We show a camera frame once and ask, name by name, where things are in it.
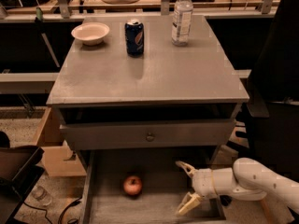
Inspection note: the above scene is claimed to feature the round metal drawer knob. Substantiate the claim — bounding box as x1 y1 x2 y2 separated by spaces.
146 133 155 142

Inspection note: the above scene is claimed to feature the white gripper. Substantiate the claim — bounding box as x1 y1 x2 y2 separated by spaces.
176 161 235 216

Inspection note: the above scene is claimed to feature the wooden background workbench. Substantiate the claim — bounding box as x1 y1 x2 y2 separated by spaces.
0 0 280 21

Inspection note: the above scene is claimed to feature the grey open middle drawer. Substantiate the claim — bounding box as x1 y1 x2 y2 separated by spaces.
80 147 225 224

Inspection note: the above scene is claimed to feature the black floor cable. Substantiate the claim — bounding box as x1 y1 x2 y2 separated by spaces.
21 197 82 224

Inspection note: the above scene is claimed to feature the black office chair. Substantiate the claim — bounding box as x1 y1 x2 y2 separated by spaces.
223 0 299 185

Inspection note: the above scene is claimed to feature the clear plastic water bottle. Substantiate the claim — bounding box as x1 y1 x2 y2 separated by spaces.
171 0 193 46

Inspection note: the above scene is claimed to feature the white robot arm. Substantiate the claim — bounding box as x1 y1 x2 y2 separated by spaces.
176 158 299 216

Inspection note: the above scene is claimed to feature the clear plastic cup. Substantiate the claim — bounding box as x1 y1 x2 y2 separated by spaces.
31 186 52 206

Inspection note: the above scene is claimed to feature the red apple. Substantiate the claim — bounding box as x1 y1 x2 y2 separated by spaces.
123 175 142 196

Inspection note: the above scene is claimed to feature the cardboard box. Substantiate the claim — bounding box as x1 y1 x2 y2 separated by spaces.
32 107 86 177

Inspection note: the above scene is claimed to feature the black bin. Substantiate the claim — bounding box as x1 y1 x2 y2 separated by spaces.
0 132 44 224

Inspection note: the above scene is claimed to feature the grey top drawer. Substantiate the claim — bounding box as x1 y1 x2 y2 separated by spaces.
60 119 235 150

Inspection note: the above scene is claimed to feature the white paper bowl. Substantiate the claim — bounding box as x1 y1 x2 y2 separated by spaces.
71 22 110 46

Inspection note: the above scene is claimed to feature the blue Pepsi can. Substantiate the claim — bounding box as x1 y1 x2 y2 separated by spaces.
124 19 144 57

